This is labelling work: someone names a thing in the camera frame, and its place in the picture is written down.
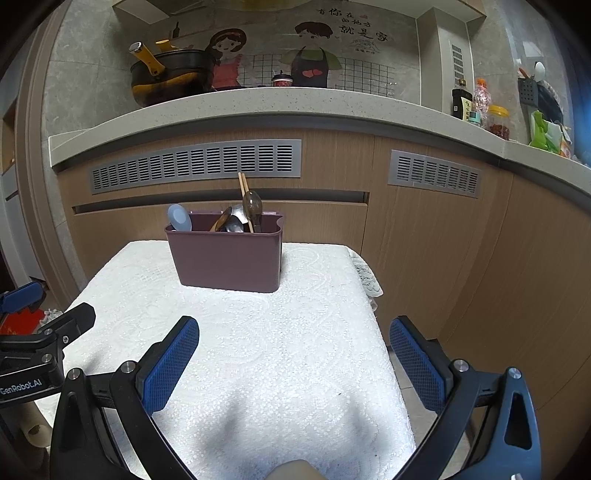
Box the short grey vent grille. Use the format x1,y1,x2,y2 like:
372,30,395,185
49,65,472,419
387,148,484,199

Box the white lace tablecloth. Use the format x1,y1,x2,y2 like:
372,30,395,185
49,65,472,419
34,240,416,480

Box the dark soy sauce bottle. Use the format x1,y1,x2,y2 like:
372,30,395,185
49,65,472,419
451,78,474,121

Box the orange-capped plastic bottle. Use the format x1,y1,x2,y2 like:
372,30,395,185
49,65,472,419
473,78,491,116

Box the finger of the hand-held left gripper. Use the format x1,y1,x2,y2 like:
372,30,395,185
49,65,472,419
0,281,47,315
37,302,96,358

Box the long grey vent grille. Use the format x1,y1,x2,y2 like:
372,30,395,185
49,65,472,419
90,138,303,195

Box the red bag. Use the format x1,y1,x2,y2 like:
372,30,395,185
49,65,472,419
0,314,40,336

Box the black pan long yellow handle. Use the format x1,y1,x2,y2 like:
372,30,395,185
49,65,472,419
128,41,214,108

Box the black pot short yellow handle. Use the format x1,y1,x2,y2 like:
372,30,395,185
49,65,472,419
152,39,214,75

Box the purple plastic utensil holder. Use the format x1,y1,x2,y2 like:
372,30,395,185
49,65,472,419
165,211,284,293

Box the light blue spoon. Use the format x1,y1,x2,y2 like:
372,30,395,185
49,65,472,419
167,204,193,232

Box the green packet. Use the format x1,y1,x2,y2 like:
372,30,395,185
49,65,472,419
529,111,564,151

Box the grey wall utensil rack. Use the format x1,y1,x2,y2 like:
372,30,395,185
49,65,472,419
517,76,564,123

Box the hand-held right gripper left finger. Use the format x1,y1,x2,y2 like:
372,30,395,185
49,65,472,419
48,315,200,480

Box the yellow-lidded chili jar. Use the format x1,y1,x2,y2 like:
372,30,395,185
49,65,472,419
487,105,511,141

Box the metal spoon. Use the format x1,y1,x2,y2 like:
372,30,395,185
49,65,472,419
225,203,246,233

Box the cartoon wall poster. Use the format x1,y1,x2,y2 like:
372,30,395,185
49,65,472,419
171,0,398,97

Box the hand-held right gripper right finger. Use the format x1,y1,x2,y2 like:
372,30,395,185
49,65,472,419
389,315,542,480

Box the wooden base cabinet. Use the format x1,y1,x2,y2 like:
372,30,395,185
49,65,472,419
55,129,591,480

